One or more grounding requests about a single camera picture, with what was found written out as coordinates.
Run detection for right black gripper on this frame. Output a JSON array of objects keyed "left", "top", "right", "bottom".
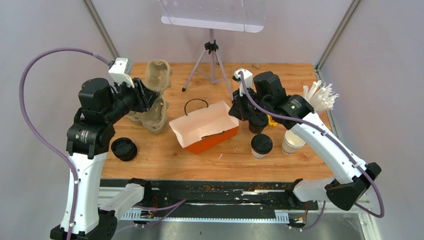
[{"left": 228, "top": 85, "right": 271, "bottom": 122}]

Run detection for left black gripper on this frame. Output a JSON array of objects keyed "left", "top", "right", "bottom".
[{"left": 103, "top": 75, "right": 162, "bottom": 124}]

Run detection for cardboard cup carrier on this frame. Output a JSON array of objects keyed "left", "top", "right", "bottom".
[{"left": 126, "top": 59, "right": 173, "bottom": 134}]

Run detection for orange paper bag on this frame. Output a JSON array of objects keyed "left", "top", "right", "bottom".
[{"left": 169, "top": 98, "right": 240, "bottom": 154}]

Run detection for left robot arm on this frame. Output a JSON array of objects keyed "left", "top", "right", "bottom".
[{"left": 50, "top": 78, "right": 160, "bottom": 240}]

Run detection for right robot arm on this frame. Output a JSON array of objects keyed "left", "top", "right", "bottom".
[{"left": 228, "top": 68, "right": 382, "bottom": 211}]

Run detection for yellow plastic triangle tool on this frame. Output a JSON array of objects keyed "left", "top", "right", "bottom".
[{"left": 267, "top": 115, "right": 278, "bottom": 127}]

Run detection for stack of black lids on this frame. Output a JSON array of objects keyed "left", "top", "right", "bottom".
[{"left": 110, "top": 137, "right": 138, "bottom": 162}]

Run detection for tripod stand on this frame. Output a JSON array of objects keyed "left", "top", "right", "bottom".
[{"left": 181, "top": 28, "right": 234, "bottom": 101}]

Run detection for white paper cup stack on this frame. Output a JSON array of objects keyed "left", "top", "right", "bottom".
[{"left": 281, "top": 130, "right": 306, "bottom": 154}]

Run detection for white wrapped straws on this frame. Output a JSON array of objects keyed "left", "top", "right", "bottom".
[{"left": 302, "top": 80, "right": 340, "bottom": 113}]

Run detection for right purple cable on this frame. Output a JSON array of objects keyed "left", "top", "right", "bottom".
[{"left": 237, "top": 71, "right": 385, "bottom": 219}]

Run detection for purple cable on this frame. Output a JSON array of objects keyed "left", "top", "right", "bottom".
[
  {"left": 18, "top": 47, "right": 112, "bottom": 240},
  {"left": 237, "top": 71, "right": 385, "bottom": 219}
]

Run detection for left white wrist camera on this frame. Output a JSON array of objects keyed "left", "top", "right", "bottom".
[{"left": 108, "top": 57, "right": 135, "bottom": 88}]

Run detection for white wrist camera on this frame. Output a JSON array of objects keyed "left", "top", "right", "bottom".
[
  {"left": 108, "top": 57, "right": 135, "bottom": 88},
  {"left": 232, "top": 68, "right": 253, "bottom": 97}
]

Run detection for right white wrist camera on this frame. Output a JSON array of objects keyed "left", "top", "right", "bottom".
[{"left": 232, "top": 68, "right": 253, "bottom": 97}]

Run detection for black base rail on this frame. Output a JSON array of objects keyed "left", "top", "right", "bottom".
[{"left": 109, "top": 178, "right": 342, "bottom": 221}]

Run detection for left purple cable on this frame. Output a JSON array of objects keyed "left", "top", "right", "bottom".
[{"left": 18, "top": 47, "right": 112, "bottom": 240}]

